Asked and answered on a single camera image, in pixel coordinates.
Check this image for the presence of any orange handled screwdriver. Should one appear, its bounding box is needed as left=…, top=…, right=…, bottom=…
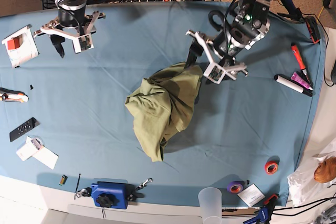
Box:
left=291, top=43, right=310, bottom=83

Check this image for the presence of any blue black bar clamp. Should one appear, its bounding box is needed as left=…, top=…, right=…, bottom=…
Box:
left=278, top=0, right=305, bottom=23

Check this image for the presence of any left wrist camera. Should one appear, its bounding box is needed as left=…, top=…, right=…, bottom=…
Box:
left=203, top=62, right=227, bottom=84

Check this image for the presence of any olive green t-shirt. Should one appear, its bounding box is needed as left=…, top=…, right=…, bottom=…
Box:
left=124, top=62, right=203, bottom=162

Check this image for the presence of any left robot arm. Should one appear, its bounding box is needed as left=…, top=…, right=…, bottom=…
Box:
left=184, top=0, right=272, bottom=84

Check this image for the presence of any white lint roller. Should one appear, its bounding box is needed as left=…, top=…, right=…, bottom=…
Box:
left=274, top=74, right=312, bottom=97

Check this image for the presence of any orange white utility knife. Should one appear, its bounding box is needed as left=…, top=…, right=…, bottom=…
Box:
left=1, top=88, right=29, bottom=103

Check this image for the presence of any white plastic bag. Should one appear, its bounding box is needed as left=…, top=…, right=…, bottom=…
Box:
left=287, top=140, right=335, bottom=207

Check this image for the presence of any orange black clamp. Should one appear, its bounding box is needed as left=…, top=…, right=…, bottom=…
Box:
left=305, top=15, right=321, bottom=44

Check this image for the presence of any white paper card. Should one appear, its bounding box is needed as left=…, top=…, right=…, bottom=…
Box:
left=33, top=146, right=58, bottom=169

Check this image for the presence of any black remote control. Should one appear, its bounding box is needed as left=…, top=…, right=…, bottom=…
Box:
left=9, top=117, right=39, bottom=142

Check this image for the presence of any small green battery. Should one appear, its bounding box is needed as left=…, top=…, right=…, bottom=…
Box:
left=59, top=175, right=68, bottom=186

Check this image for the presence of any small orange box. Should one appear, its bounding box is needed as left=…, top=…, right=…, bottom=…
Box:
left=7, top=38, right=20, bottom=50

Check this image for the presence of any silver carabiner clip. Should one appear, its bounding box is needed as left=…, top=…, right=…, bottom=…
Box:
left=136, top=177, right=153, bottom=190

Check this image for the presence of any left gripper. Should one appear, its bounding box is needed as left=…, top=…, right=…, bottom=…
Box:
left=184, top=30, right=248, bottom=80

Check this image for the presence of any white card box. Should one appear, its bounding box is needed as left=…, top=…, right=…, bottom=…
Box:
left=16, top=136, right=43, bottom=161

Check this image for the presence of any white printed card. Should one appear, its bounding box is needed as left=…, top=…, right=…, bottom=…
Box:
left=238, top=184, right=265, bottom=207

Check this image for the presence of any orange tape roll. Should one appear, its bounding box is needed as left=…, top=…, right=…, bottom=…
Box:
left=264, top=160, right=279, bottom=175

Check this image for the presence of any blue spring clamp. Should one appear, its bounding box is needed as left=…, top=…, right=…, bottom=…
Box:
left=243, top=194, right=279, bottom=224

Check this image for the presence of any translucent plastic cup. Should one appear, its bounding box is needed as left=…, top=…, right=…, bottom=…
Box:
left=198, top=187, right=222, bottom=224

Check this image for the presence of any purple tape roll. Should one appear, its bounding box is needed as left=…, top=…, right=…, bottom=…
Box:
left=227, top=180, right=245, bottom=194

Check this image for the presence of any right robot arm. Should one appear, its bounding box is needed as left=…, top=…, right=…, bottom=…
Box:
left=34, top=0, right=106, bottom=58

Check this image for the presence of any black zip tie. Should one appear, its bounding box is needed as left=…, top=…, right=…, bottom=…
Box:
left=73, top=173, right=81, bottom=200

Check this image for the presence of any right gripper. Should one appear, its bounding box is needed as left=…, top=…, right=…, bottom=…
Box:
left=33, top=11, right=106, bottom=58

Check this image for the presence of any blue clamp mount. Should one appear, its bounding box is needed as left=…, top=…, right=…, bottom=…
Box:
left=91, top=182, right=138, bottom=210

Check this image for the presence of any brown bread roll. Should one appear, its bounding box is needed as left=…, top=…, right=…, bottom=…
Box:
left=314, top=157, right=336, bottom=183

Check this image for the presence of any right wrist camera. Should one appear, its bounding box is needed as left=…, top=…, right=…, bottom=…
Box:
left=72, top=34, right=94, bottom=54

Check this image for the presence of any pink tube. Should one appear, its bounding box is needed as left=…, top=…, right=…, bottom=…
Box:
left=290, top=72, right=313, bottom=91

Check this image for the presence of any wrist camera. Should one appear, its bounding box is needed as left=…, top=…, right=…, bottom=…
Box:
left=72, top=34, right=94, bottom=54
left=203, top=62, right=227, bottom=84

